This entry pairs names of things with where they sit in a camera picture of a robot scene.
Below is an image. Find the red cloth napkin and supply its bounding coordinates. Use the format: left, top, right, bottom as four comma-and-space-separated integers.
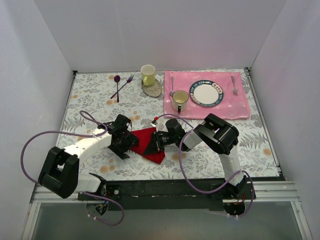
129, 127, 165, 164

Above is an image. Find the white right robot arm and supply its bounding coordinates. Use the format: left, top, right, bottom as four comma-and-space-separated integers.
143, 113, 248, 199

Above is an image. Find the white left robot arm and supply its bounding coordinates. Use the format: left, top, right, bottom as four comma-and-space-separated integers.
38, 114, 139, 200

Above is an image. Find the cream enamel mug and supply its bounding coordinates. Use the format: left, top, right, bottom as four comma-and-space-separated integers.
171, 90, 189, 114

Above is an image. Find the silver spoon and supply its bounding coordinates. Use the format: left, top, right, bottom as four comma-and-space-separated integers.
169, 76, 175, 97

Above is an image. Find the speckled round coaster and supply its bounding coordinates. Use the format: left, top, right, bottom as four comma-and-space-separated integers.
141, 79, 162, 98

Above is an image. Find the white plate blue rim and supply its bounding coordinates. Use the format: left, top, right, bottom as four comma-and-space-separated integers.
189, 80, 224, 108

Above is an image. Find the purple spoon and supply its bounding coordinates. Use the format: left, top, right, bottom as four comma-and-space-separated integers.
114, 75, 121, 102

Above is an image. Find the purple fork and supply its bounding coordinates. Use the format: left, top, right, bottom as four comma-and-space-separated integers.
110, 74, 134, 99

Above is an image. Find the yellow ceramic mug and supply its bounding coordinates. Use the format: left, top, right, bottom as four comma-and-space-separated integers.
140, 64, 156, 87

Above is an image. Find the pink placemat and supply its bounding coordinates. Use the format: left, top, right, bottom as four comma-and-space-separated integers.
163, 70, 251, 120

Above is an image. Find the silver fork on placemat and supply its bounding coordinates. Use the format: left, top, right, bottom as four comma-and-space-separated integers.
231, 75, 238, 96

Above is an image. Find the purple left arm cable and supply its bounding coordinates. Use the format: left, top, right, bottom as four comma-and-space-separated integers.
20, 110, 125, 226

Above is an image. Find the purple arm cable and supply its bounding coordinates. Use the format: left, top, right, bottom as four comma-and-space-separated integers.
156, 114, 256, 218
20, 110, 125, 226

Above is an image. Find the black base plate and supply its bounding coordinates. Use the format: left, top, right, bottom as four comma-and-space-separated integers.
77, 177, 253, 211

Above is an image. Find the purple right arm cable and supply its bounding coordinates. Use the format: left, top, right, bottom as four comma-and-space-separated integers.
156, 114, 256, 218

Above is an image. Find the aluminium frame rail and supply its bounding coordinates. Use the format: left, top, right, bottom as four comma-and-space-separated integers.
22, 178, 313, 240

